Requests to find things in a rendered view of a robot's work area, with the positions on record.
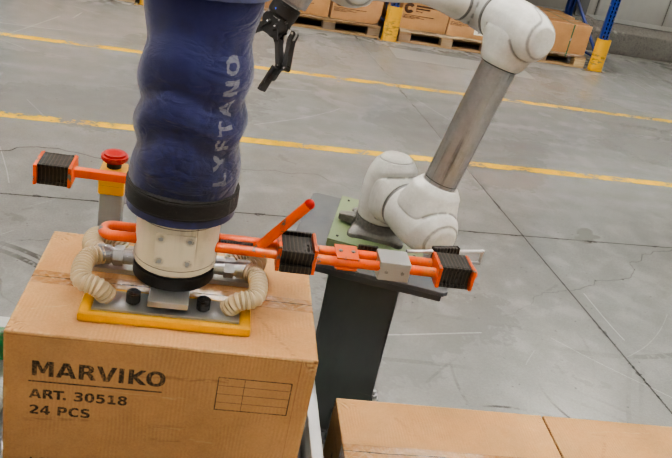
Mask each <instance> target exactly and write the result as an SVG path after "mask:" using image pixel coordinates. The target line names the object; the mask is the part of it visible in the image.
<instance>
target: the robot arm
mask: <svg viewBox="0 0 672 458"><path fill-rule="evenodd" d="M332 1H333V2H335V3H337V4H339V5H341V6H343V7H347V8H359V7H366V6H368V5H369V4H370V3H371V2H372V1H382V2H392V3H420V4H424V5H427V6H429V7H431V8H433V9H436V10H437V11H439V12H441V13H443V14H445V15H447V16H449V17H450V18H452V19H455V20H458V21H460V22H462V23H464V24H468V26H469V27H471V28H472V29H474V30H475V31H477V32H478V33H480V34H481V35H483V39H482V47H481V57H482V60H481V62H480V64H479V66H478V68H477V70H476V72H475V74H474V76H473V78H472V80H471V82H470V84H469V86H468V88H467V90H466V92H465V94H464V96H463V98H462V100H461V102H460V104H459V106H458V108H457V110H456V112H455V115H454V117H453V119H452V121H451V123H450V125H449V127H448V129H447V131H446V133H445V135H444V137H443V139H442V141H441V143H440V145H439V147H438V149H437V151H436V153H435V155H434V157H433V159H432V161H431V163H430V165H429V167H428V169H427V171H426V173H424V174H421V175H419V176H417V175H418V170H417V167H416V165H415V163H414V161H413V160H412V159H411V158H410V156H408V155H407V154H405V153H402V152H398V151H385V152H383V153H382V154H380V155H378V156H377V157H376V158H375V159H374V161H373V162H372V163H371V165H370V167H369V168H368V170H367V173H366V175H365V178H364V182H363V185H362V189H361V193H360V198H359V205H358V207H355V208H353V210H352V211H343V210H341V211H340V213H339V216H338V219H340V220H343V221H345V222H347V223H349V224H351V227H350V228H349V229H348V230H347V236H349V237H351V238H359V239H363V240H367V241H371V242H375V243H379V244H383V245H387V246H390V247H393V248H395V249H402V247H403V243H404V244H406V245H407V246H408V247H409V248H411V249H425V250H433V249H432V246H453V244H454V242H455V241H456V238H457V235H458V222H457V213H458V207H459V202H460V197H459V193H458V190H457V187H458V185H459V183H460V181H461V179H462V177H463V175H464V173H465V171H466V169H467V167H468V165H469V163H470V161H471V159H472V157H473V156H474V154H475V152H476V150H477V148H478V146H479V144H480V142H481V140H482V138H483V136H484V134H485V132H486V130H487V128H488V126H489V124H490V122H491V121H492V119H493V117H494V115H495V113H496V111H497V109H498V107H499V105H500V103H501V101H502V99H503V97H504V95H505V93H506V91H507V89H508V88H509V86H510V84H511V82H512V80H513V78H514V76H515V74H519V73H520V72H522V71H523V70H524V69H525V68H526V67H527V66H528V65H529V64H530V63H533V62H536V61H539V60H541V59H543V58H544V57H545V56H547V55H548V53H549V52H550V51H551V49H552V47H553V45H554V42H555V29H554V26H553V24H552V23H551V21H550V20H549V18H548V17H547V16H546V14H545V13H544V12H543V11H541V10H540V9H539V8H537V7H536V6H534V5H533V4H531V3H529V2H527V1H525V0H332ZM311 2H312V0H272V2H271V3H270V5H269V8H268V10H267V11H266V12H265V11H263V14H262V21H260V23H259V25H258V28H257V30H256V33H257V32H260V31H263V32H265V33H267V34H268V35H269V36H270V37H272V38H273V40H274V44H275V66H274V65H272V66H271V67H270V69H269V70H268V72H267V73H266V75H265V77H264V78H263V80H262V81H261V83H260V84H259V86H258V87H257V89H259V90H260V91H263V92H265V91H266V90H267V88H268V87H269V85H270V84H271V82H272V81H275V80H276V79H277V77H278V76H279V74H280V73H281V72H282V71H285V72H290V70H291V64H292V59H293V53H294V48H295V43H296V41H297V39H298V37H299V34H298V33H296V32H294V31H291V30H290V28H291V26H292V25H293V24H294V23H295V21H296V20H297V18H298V17H299V15H300V14H301V12H299V11H300V10H302V11H306V9H307V8H308V6H309V5H310V3H311ZM287 34H288V35H287ZM284 35H287V41H286V47H285V52H284V51H283V44H284Z"/></svg>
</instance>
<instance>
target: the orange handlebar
mask: <svg viewBox="0 0 672 458"><path fill-rule="evenodd" d="M74 177H77V178H85V179H93V180H101V181H109V182H117V183H124V184H125V181H126V173H123V172H115V171H108V170H100V169H92V168H85V167H77V166H75V168H74ZM98 233H99V235H100V236H101V237H102V238H104V239H107V240H113V241H122V242H130V243H136V241H137V237H136V223H130V222H122V221H105V222H103V223H102V224H101V225H100V226H99V228H98ZM221 239H222V240H223V239H224V240H226V239H227V240H230V241H231V240H233V241H239V242H240V241H241V242H243V241H244V242H247V243H248V242H250V243H253V246H247V245H238V244H230V243H221V242H220V240H221ZM260 239H261V238H256V237H248V236H239V235H231V234H222V233H220V234H219V241H218V242H217V244H216V247H215V252H217V253H226V254H235V255H243V256H252V257H261V258H270V259H276V257H277V249H276V244H277V240H275V241H273V242H272V243H271V244H270V245H269V246H267V247H266V248H264V247H256V246H255V243H256V242H257V241H259V240H260ZM334 246H335V247H331V246H323V245H318V251H319V252H318V257H317V262H316V264H322V265H330V266H334V268H335V269H336V270H345V271H354V272H357V269H365V270H374V271H378V270H379V269H380V262H379V261H376V259H377V252H373V251H365V250H357V247H356V246H350V245H342V244H334ZM408 257H409V260H410V262H411V265H412V267H411V270H410V274H409V275H417V276H426V277H436V273H437V269H436V268H435V267H432V265H433V259H432V258H424V257H415V256H408Z"/></svg>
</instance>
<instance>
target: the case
mask: <svg viewBox="0 0 672 458"><path fill-rule="evenodd" d="M83 236H84V234H76V233H68V232H60V231H54V233H53V235H52V237H51V239H50V241H49V243H48V245H47V247H46V249H45V251H44V253H43V255H42V257H41V259H40V261H39V263H38V264H37V266H36V268H35V270H34V272H33V274H32V276H31V278H30V280H29V282H28V284H27V286H26V288H25V290H24V292H23V294H22V296H21V298H20V300H19V301H18V303H17V305H16V307H15V309H14V311H13V313H12V315H11V317H10V319H9V321H8V323H7V325H6V327H5V329H4V334H3V458H298V453H299V449H300V444H301V439H302V435H303V430H304V426H305V421H306V417H307V412H308V408H309V403H310V399H311V394H312V390H313V385H314V381H315V376H316V371H317V367H318V362H319V361H318V352H317V343H316V334H315V325H314V316H313V307H312V298H311V289H310V280H309V275H305V274H296V273H287V272H279V270H278V271H275V266H274V259H270V258H267V263H266V266H265V269H264V272H265V273H266V276H267V279H268V292H267V296H266V299H265V301H263V303H262V305H261V306H257V307H256V308H255V309H251V332H250V335H249V337H245V336H235V335H224V334H214V333H204V332H193V331H183V330H173V329H162V328H152V327H142V326H131V325H121V324H111V323H100V322H90V321H80V320H77V318H76V317H77V311H78V308H79V306H80V303H81V300H82V297H83V295H84V291H79V290H78V288H77V287H74V286H73V284H72V281H71V279H70V276H71V275H70V271H71V266H72V263H73V260H74V258H75V257H76V255H77V254H78V253H79V252H80V251H81V250H83V249H82V239H83ZM92 274H94V275H95V276H99V277H100V278H104V279H105V281H108V282H109V284H111V285H112V287H114V288H115V289H117V290H128V289H130V288H137V289H139V290H140V291H141V292H146V293H149V291H150V286H148V285H146V284H145V283H143V282H142V281H140V280H139V279H138V278H137V277H136V276H134V275H125V274H116V273H106V272H97V271H92ZM245 290H246V291H247V290H248V288H245V287H236V286H227V285H218V284H206V285H205V286H203V287H201V288H198V289H195V290H191V291H190V296H189V297H194V298H198V297H199V296H202V295H205V296H208V297H209V298H210V299H213V300H224V299H225V298H226V297H229V295H233V294H234V293H235V292H237V293H239V292H240V291H243V292H244V291H245Z"/></svg>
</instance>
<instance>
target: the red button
mask: <svg viewBox="0 0 672 458"><path fill-rule="evenodd" d="M128 158H129V155H128V154H127V153H126V152H125V151H123V150H120V149H106V150H105V151H103V152H102V153H101V159H102V160H103V161H104V162H106V163H107V168H109V169H112V170H118V169H121V168H122V164H124V163H126V162H127V161H128Z"/></svg>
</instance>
